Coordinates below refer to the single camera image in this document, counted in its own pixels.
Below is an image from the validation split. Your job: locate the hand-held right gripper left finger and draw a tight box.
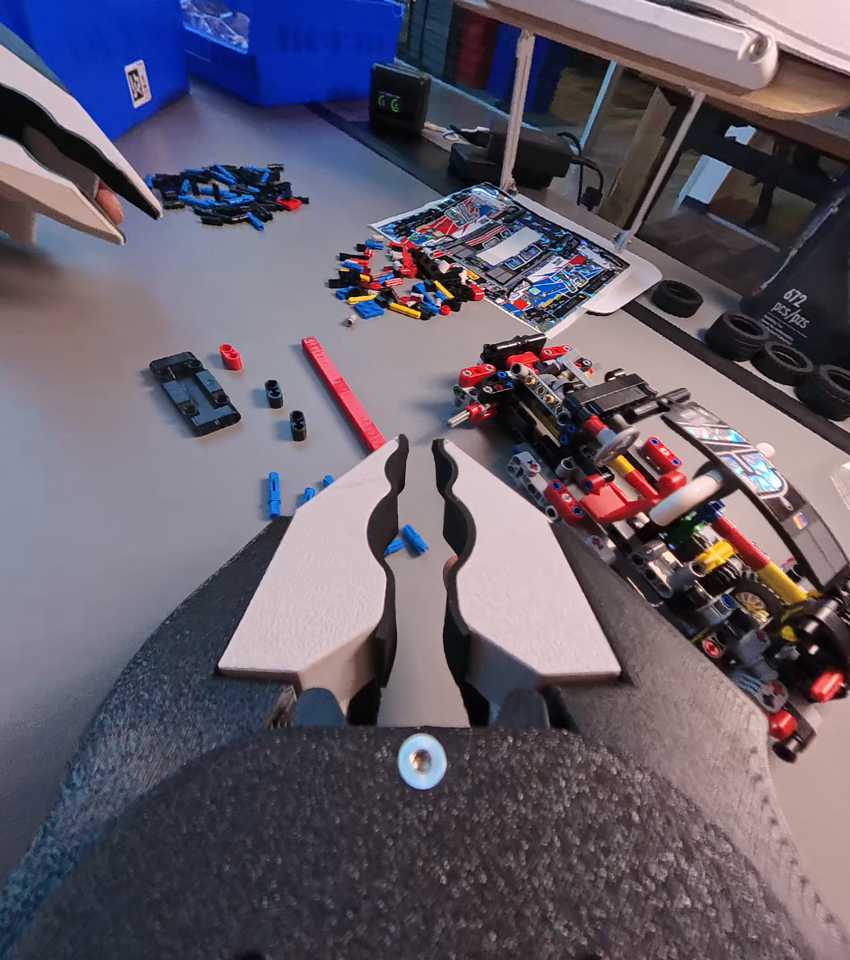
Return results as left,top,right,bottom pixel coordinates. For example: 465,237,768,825
217,435,411,710

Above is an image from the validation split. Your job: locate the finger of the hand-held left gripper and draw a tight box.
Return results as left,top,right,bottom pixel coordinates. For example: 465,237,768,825
0,86,128,247
0,30,165,222

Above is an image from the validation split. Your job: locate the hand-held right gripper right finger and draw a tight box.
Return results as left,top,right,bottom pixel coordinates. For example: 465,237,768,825
432,438,622,714

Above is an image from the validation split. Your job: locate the labelled blue storage bin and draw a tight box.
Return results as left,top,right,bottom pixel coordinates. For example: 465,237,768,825
0,0,192,144

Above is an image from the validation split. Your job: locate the partly built toy car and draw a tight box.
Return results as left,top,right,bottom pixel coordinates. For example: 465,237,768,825
449,333,850,764

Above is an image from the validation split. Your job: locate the long red toy beam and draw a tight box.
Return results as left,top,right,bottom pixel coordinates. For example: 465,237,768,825
301,336,388,453

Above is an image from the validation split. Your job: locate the pile of blue black pins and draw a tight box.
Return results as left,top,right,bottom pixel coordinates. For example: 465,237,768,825
146,161,311,231

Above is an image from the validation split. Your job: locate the black toy panel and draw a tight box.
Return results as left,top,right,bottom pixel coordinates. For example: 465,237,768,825
149,351,243,438

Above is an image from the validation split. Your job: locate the pile of mixed toy bricks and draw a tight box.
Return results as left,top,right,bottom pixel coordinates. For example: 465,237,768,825
327,232,487,325

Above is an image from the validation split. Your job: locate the black toy set box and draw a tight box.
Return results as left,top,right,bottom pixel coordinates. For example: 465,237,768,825
740,97,850,402

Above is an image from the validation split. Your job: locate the shiny clear plastic bag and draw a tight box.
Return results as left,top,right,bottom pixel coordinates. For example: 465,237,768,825
181,0,252,54

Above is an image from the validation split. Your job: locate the black toy tyre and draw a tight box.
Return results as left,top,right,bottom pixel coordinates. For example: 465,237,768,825
794,363,850,423
751,339,816,387
704,311,771,363
650,279,705,319

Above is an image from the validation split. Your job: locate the holographic sticker sheet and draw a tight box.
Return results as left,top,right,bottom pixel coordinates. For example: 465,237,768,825
368,183,632,339

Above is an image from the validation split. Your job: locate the black power bank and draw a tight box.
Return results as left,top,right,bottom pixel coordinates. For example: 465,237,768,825
368,62,432,136

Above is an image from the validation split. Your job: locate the small black power adapter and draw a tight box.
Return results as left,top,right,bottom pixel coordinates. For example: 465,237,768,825
449,141,504,185

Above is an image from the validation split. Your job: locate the wooden leg table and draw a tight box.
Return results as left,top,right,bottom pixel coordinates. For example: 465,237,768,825
605,86,850,249

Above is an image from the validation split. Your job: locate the white book stand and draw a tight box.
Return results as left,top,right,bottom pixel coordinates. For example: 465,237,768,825
462,0,850,316

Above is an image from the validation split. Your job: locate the instruction booklet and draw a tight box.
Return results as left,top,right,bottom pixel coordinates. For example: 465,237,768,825
695,0,850,97

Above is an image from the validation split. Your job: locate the black cable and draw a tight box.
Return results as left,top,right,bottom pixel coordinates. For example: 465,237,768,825
556,131,606,211

